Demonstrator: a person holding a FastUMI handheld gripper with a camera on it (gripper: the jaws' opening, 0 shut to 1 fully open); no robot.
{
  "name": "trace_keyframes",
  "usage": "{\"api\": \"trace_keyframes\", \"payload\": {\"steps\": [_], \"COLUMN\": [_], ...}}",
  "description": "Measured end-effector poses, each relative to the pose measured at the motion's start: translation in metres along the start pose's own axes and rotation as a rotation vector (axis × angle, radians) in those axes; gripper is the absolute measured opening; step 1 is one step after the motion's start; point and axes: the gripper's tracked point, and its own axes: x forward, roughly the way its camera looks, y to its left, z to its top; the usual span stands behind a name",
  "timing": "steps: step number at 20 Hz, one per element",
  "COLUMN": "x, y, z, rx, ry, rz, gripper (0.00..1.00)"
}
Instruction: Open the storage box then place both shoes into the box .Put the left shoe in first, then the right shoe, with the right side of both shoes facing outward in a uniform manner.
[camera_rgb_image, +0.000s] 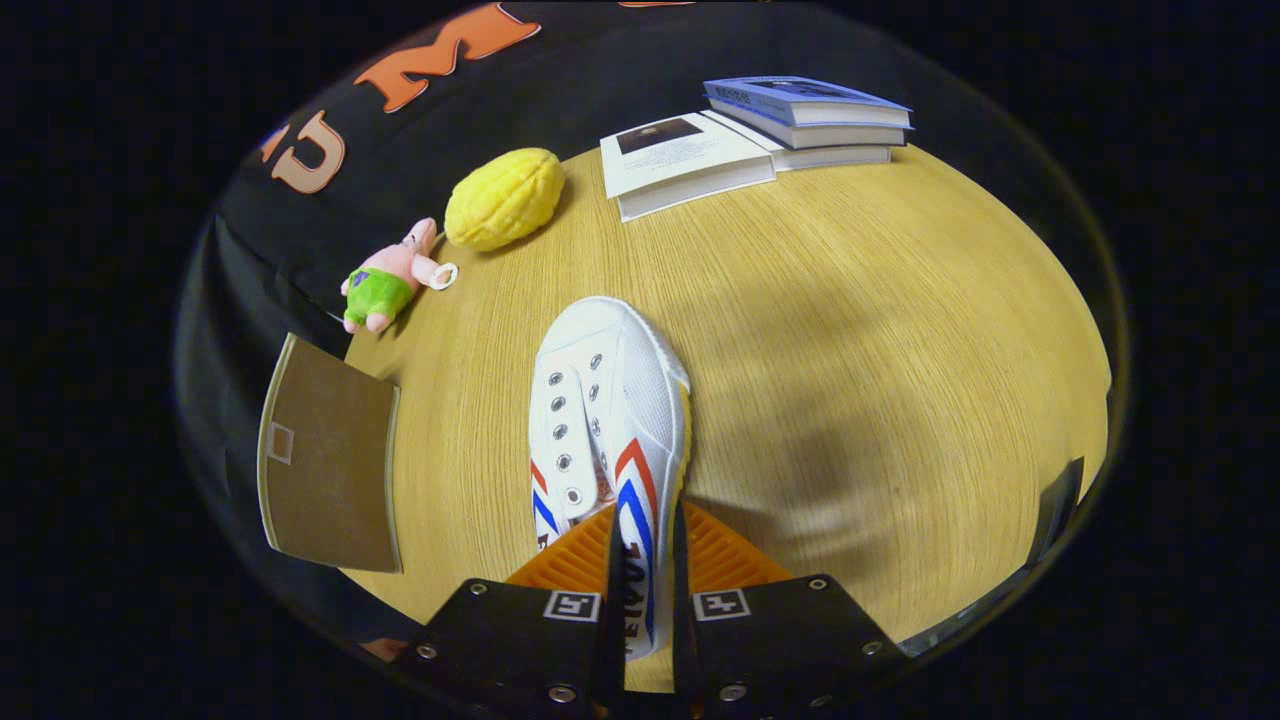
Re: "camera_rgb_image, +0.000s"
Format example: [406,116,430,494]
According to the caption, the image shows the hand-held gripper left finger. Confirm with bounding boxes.
[405,503,629,716]

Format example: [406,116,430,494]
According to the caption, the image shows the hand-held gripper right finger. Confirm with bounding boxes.
[672,500,911,716]

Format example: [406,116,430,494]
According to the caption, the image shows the white canvas shoe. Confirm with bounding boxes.
[528,296,693,661]

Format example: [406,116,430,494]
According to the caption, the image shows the beige storage box brown lid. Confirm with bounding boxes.
[257,333,404,574]

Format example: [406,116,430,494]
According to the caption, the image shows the dark flat panel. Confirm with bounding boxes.
[925,457,1086,656]

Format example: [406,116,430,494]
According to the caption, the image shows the pink plush toy green shorts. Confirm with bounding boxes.
[340,217,459,334]

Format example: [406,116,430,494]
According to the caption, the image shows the yellow bumpy plush toy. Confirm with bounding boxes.
[444,148,566,252]

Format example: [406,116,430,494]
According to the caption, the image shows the white book with dark photo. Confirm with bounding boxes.
[600,112,777,223]

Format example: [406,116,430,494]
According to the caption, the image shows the plain white book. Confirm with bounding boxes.
[700,110,893,171]

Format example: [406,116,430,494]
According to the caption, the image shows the blue cover book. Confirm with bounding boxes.
[703,76,913,151]

